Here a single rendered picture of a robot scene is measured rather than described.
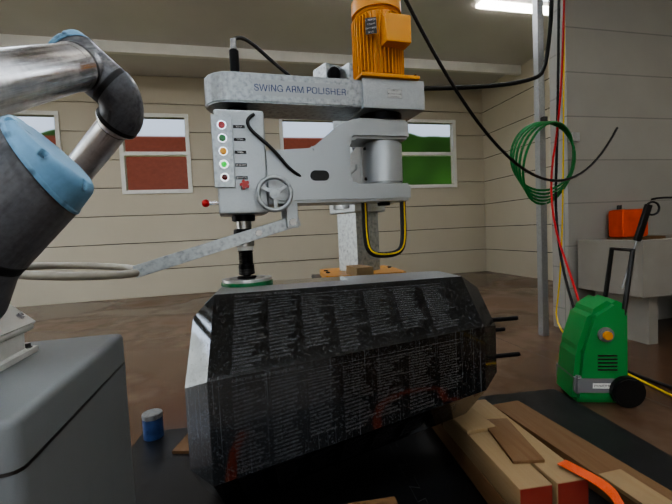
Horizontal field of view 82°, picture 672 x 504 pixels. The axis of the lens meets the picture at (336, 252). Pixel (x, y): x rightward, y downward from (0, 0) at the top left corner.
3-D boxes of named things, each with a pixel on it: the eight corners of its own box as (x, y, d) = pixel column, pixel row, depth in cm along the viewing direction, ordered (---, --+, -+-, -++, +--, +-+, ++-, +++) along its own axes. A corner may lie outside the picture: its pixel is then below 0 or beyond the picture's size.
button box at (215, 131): (235, 188, 158) (231, 117, 156) (235, 187, 155) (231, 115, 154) (214, 188, 155) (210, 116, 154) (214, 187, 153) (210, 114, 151)
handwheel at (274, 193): (290, 213, 167) (288, 177, 166) (294, 211, 158) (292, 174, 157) (255, 214, 163) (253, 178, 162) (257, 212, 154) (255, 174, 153)
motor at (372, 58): (393, 100, 201) (390, 20, 199) (423, 76, 171) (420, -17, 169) (342, 97, 193) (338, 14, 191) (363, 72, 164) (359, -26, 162)
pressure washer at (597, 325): (610, 383, 245) (609, 246, 241) (647, 408, 211) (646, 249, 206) (551, 383, 250) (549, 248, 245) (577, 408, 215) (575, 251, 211)
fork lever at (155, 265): (294, 226, 185) (291, 216, 184) (302, 225, 166) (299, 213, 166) (144, 274, 167) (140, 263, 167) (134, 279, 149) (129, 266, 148)
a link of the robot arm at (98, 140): (168, 100, 115) (53, 236, 137) (130, 66, 109) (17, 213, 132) (154, 110, 105) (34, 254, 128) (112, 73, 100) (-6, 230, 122)
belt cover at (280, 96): (401, 132, 201) (400, 99, 200) (425, 118, 177) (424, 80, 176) (207, 126, 175) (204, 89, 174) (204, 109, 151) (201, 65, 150)
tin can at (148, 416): (160, 429, 209) (158, 406, 209) (167, 436, 202) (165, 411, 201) (140, 437, 203) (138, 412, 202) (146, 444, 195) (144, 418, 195)
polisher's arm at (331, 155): (394, 224, 200) (390, 127, 197) (415, 222, 178) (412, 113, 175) (248, 230, 179) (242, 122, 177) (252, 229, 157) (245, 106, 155)
